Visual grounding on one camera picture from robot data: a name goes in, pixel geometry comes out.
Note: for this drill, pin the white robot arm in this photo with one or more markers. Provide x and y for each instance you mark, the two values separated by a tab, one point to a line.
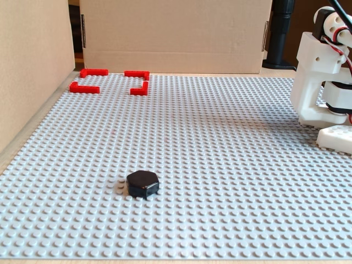
310	71

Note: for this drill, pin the black monitor stand pole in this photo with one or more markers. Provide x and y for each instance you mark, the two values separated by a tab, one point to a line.
280	30

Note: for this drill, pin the large cardboard box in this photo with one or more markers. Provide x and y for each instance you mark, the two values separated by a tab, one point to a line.
176	35

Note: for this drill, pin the black hexagonal Lego piece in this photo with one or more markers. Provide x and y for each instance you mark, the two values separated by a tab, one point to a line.
142	182

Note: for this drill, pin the plain cardboard panel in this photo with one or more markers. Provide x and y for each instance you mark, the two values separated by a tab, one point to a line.
30	60

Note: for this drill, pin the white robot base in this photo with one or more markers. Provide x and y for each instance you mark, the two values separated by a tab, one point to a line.
336	138

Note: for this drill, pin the dark brown background furniture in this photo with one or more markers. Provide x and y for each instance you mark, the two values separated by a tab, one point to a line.
75	27

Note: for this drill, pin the red L-shaped Lego bracket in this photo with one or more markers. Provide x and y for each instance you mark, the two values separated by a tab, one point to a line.
138	91
85	89
94	72
136	73

